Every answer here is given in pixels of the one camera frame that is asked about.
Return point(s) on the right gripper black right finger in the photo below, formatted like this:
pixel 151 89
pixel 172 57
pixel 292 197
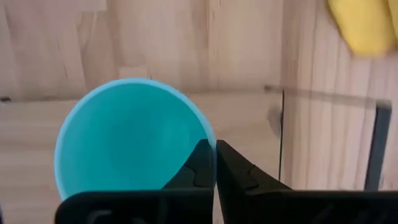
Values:
pixel 280 208

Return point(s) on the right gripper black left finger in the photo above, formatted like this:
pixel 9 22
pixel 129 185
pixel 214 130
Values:
pixel 140 208

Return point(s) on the yellow cloth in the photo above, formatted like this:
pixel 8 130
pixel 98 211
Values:
pixel 363 25

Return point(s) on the black metal shelf frame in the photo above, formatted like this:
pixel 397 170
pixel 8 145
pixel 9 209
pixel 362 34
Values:
pixel 377 140

